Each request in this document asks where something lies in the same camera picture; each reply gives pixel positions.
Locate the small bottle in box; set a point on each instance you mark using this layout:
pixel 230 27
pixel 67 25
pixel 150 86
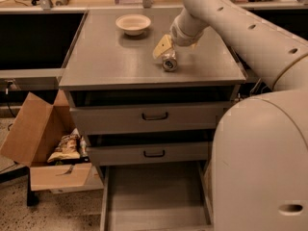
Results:
pixel 83 147

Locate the snack chip bag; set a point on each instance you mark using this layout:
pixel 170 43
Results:
pixel 66 149

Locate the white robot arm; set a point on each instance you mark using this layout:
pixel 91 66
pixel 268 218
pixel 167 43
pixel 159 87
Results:
pixel 260 148

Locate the grey drawer cabinet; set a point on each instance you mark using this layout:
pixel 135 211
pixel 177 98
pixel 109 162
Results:
pixel 109 68

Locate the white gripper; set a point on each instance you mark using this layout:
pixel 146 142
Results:
pixel 180 34

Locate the bottom open grey drawer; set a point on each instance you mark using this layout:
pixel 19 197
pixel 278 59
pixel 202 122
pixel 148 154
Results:
pixel 156 197

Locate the middle grey drawer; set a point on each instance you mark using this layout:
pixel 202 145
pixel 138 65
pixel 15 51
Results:
pixel 149 153

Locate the silver redbull can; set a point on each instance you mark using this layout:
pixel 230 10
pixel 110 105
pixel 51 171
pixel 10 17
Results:
pixel 169 61

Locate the open cardboard box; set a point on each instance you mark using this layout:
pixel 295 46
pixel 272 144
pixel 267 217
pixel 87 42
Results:
pixel 36 132

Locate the white ceramic bowl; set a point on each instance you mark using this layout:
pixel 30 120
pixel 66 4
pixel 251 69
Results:
pixel 133 24

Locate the top grey drawer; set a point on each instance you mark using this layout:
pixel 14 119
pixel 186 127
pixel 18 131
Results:
pixel 148 118

